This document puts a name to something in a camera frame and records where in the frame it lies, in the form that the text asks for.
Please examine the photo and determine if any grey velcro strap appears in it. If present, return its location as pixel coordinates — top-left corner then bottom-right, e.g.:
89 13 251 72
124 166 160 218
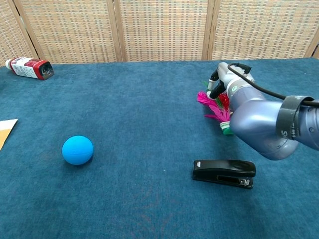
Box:
276 95 315 140

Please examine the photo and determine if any red white labelled bottle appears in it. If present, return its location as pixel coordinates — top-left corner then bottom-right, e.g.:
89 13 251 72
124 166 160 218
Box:
5 56 55 81

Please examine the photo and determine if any woven folding screen panel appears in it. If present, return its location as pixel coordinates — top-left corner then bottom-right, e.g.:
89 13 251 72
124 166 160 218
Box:
201 0 319 61
13 0 127 64
0 0 38 67
113 0 215 62

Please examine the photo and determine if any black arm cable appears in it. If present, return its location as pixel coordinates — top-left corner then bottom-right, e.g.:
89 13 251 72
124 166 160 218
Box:
227 62 319 108

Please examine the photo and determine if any yellow white paper envelope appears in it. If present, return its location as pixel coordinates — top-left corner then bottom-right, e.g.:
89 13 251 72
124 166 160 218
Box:
0 119 18 151

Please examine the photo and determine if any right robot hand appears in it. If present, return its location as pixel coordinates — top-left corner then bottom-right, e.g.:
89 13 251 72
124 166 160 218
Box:
208 62 256 100

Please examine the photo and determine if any blue table cloth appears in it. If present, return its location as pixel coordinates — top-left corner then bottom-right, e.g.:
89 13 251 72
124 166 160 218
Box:
0 57 319 239

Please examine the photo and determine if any black stapler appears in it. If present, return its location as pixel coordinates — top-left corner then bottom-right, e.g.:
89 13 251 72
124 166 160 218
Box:
191 159 257 189

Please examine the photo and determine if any blue ball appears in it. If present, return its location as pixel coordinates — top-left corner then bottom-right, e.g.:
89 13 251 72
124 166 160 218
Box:
61 135 94 165

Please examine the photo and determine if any pink feather shuttlecock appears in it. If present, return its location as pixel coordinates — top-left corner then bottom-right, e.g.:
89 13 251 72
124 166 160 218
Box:
197 80 235 136

